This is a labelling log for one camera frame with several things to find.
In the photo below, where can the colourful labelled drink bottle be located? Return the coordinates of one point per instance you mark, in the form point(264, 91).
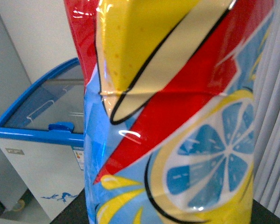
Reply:
point(169, 107)

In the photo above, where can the sliding glass freezer lid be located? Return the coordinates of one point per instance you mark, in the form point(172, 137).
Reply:
point(58, 99)

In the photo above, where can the white chest freezer blue rim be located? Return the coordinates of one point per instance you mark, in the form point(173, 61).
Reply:
point(49, 162)

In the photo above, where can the white vertical blind curtain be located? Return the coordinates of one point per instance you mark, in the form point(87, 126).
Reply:
point(267, 99)

